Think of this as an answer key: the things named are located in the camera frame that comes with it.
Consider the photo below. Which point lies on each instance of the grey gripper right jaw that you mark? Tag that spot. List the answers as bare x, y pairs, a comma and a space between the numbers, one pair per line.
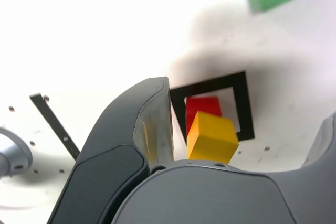
210, 197

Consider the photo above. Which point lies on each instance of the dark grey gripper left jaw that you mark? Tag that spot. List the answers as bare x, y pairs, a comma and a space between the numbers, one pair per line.
113, 142

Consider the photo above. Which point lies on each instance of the yellow cube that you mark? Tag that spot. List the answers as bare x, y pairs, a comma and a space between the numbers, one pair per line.
212, 140

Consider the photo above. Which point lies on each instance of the red cube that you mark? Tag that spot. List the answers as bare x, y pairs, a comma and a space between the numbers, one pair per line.
202, 106

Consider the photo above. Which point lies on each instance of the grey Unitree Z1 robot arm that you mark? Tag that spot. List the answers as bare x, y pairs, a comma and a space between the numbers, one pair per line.
13, 153

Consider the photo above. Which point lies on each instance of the black tape square outline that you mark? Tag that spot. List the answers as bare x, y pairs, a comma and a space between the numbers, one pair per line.
244, 103

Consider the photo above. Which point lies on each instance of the black tape strip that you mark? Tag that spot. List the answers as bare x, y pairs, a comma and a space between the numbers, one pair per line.
55, 124

